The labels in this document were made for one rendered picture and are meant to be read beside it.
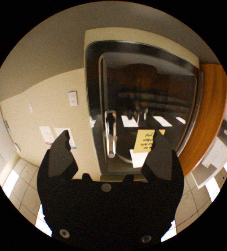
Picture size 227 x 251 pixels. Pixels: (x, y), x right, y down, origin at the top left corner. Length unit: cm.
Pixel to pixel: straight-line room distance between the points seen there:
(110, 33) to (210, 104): 34
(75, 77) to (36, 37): 51
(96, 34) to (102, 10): 6
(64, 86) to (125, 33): 60
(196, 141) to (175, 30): 34
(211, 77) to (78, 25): 38
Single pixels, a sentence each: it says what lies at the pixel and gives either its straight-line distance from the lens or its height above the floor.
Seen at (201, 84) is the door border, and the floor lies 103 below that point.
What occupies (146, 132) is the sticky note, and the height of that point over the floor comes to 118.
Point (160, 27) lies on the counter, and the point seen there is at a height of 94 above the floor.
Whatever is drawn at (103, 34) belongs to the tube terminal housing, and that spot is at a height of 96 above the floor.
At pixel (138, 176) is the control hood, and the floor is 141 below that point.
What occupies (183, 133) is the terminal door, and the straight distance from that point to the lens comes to 29.
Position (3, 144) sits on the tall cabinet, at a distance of 293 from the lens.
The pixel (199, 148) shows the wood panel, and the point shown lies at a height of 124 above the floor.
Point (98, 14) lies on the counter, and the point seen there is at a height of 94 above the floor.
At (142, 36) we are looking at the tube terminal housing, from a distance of 21.
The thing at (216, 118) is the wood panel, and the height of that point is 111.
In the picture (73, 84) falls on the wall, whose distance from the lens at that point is 67.
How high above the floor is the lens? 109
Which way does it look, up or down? 29 degrees up
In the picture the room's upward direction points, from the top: 179 degrees clockwise
